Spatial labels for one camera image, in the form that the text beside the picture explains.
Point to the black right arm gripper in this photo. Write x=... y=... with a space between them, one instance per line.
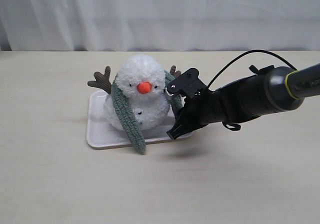
x=203 y=106

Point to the white plush snowman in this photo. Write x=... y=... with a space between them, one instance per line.
x=139 y=61

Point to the green fuzzy scarf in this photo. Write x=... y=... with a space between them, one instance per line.
x=136 y=102

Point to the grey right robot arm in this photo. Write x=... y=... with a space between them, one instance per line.
x=270 y=90

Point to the white rectangular tray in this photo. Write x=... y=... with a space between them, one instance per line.
x=101 y=135

